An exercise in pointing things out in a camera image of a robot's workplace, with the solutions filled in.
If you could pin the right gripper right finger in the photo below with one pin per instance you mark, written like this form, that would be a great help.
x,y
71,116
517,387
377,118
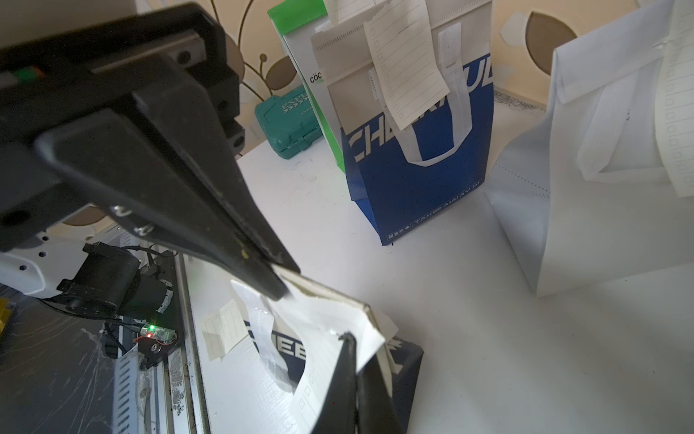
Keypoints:
x,y
375,412

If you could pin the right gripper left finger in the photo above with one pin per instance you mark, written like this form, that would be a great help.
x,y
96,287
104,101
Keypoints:
x,y
339,413

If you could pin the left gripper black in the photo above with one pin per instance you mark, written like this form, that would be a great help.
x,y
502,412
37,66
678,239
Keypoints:
x,y
139,117

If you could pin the dark navy bag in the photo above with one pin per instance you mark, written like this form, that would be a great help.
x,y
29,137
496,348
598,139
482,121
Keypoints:
x,y
283,354

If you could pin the green white cool tea bag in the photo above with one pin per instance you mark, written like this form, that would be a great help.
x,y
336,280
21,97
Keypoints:
x,y
296,22

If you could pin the blue takeaway bag white handles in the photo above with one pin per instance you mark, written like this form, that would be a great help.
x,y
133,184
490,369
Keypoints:
x,y
401,178

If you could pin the white bag back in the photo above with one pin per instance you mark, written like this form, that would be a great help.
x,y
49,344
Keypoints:
x,y
583,197

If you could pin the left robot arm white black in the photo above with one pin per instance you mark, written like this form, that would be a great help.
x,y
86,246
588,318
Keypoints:
x,y
86,276

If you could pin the green plastic tool case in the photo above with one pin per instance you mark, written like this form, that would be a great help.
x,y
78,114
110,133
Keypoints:
x,y
289,122

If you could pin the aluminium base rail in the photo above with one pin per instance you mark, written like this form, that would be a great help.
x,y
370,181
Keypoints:
x,y
157,388

